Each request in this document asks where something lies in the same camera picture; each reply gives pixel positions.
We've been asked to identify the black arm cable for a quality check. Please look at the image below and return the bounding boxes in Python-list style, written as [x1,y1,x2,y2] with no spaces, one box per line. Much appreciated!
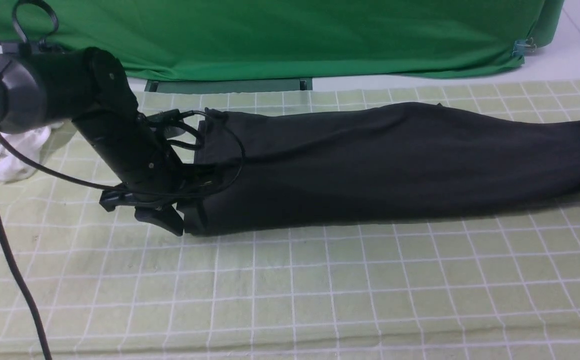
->
[0,0,247,360]

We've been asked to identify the teal binder clip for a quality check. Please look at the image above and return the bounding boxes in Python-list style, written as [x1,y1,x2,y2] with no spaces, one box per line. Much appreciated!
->
[511,38,538,59]

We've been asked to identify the light green checkered tablecloth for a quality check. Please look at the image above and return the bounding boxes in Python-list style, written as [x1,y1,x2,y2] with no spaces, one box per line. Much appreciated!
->
[0,78,580,360]

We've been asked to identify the green backdrop cloth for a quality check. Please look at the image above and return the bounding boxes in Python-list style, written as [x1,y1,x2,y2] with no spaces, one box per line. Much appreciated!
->
[0,0,566,83]

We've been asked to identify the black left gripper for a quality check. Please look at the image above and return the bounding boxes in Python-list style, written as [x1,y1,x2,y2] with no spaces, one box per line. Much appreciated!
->
[99,112,219,237]

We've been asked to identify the dark green base plate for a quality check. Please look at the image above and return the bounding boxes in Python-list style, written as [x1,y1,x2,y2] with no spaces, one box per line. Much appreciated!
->
[144,77,313,95]

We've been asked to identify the dark gray long-sleeved shirt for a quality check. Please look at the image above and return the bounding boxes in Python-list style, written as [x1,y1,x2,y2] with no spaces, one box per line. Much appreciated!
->
[184,102,580,236]

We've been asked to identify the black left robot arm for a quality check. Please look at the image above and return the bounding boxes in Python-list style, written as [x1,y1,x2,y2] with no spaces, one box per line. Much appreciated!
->
[0,47,220,236]

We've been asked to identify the crumpled white shirt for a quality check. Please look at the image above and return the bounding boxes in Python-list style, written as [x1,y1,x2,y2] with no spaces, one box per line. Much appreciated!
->
[0,45,66,183]

